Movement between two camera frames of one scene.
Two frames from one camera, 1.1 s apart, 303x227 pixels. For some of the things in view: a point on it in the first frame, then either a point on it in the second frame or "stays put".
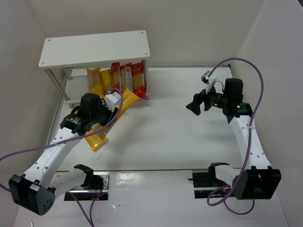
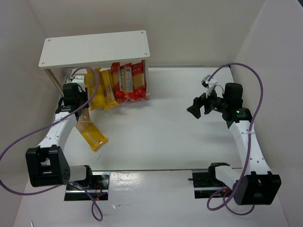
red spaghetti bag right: x=134 y=76 stays put
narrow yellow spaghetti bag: x=107 y=78 stays put
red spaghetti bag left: x=118 y=73 stays put
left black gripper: x=104 y=113 to x=82 y=97
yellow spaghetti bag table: x=99 y=139 to x=90 y=74
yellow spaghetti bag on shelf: x=95 y=81 stays put
